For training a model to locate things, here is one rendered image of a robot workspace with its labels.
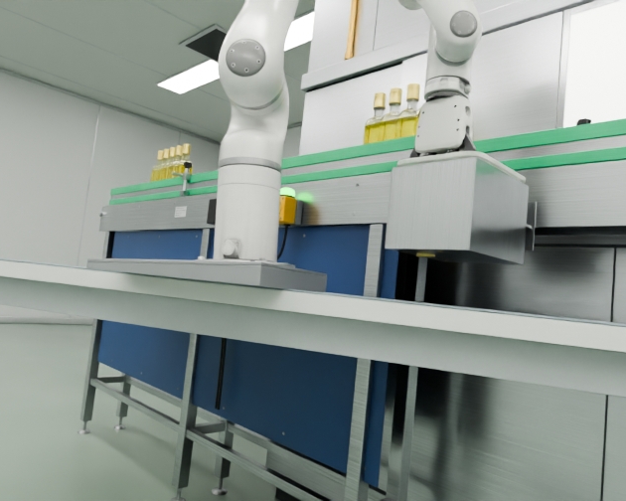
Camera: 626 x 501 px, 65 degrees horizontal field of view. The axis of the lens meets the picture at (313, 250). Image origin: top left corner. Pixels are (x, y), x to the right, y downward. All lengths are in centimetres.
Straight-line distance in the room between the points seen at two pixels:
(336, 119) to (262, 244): 99
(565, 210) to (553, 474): 60
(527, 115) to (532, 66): 13
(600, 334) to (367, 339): 32
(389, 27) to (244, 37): 92
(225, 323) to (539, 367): 51
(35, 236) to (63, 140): 123
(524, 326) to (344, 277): 61
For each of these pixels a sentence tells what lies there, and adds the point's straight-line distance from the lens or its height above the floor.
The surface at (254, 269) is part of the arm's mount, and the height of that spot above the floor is 77.
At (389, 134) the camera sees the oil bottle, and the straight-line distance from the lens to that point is 138.
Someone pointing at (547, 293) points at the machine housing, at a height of 80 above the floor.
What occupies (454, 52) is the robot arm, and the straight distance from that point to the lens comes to 96.
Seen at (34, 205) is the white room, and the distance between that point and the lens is 679.
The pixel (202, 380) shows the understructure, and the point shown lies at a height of 42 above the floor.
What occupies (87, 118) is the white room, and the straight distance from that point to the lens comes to 715.
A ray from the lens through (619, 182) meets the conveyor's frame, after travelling 107.
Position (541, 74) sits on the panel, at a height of 134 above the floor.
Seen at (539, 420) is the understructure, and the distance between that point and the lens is 132.
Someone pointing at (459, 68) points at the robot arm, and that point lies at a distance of 100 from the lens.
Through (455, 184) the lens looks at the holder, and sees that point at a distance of 87.
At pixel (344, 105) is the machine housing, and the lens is 180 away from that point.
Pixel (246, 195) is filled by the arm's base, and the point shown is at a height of 91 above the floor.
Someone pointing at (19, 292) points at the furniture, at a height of 68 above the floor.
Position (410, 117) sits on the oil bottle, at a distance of 136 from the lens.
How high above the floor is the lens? 75
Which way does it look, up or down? 5 degrees up
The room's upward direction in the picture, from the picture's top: 6 degrees clockwise
